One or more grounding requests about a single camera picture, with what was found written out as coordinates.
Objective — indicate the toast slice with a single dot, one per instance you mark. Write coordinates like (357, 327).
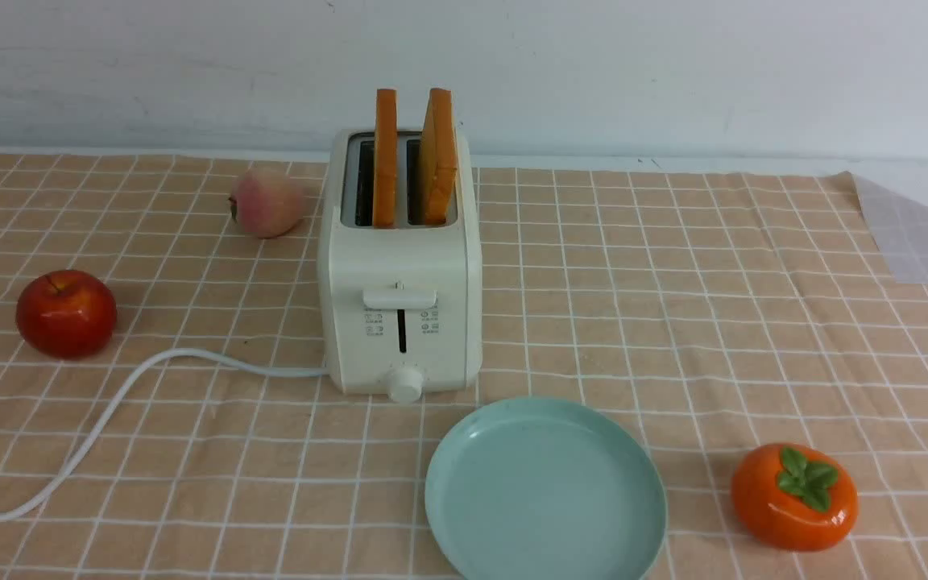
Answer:
(438, 163)
(385, 160)

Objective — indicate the white two-slot toaster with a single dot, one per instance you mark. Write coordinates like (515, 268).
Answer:
(401, 308)

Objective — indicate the light blue plate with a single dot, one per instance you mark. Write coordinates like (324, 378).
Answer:
(538, 488)

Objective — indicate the pink peach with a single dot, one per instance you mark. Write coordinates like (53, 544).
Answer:
(265, 203)

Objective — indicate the orange checkered tablecloth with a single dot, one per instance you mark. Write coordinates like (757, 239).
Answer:
(706, 314)

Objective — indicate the orange persimmon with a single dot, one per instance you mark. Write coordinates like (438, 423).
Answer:
(794, 497)

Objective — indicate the red apple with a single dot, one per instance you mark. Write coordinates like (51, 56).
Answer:
(66, 314)

